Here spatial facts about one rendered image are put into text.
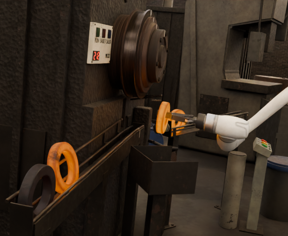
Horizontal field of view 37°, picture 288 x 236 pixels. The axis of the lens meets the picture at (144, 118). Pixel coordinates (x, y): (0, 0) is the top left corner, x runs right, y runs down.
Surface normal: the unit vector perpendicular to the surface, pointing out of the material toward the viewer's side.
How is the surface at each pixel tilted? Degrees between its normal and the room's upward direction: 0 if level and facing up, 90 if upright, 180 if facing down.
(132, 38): 71
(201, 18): 90
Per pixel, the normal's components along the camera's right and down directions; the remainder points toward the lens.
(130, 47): -0.22, 0.00
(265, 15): -0.47, 0.10
